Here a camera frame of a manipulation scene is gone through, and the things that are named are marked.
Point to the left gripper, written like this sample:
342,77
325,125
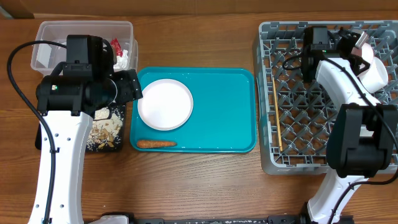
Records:
130,86

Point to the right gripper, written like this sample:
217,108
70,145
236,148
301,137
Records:
356,59

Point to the pink bowl with food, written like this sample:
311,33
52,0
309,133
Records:
361,47

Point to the white tissue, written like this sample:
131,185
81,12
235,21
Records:
121,61

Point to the white bowl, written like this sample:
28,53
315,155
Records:
374,78

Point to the red snack wrapper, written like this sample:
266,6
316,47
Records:
116,48

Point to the rice and peanut scraps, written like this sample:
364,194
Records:
107,130

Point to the orange carrot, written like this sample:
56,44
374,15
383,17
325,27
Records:
151,144

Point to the grey dishwasher rack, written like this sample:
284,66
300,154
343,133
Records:
306,112

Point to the wooden chopstick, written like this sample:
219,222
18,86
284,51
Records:
279,138

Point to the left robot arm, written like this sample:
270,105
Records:
68,103

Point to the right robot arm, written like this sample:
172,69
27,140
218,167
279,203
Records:
362,139

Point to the black plastic tray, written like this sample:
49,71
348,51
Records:
119,146

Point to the clear plastic storage bin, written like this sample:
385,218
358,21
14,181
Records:
45,57

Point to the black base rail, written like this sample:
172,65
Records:
123,217

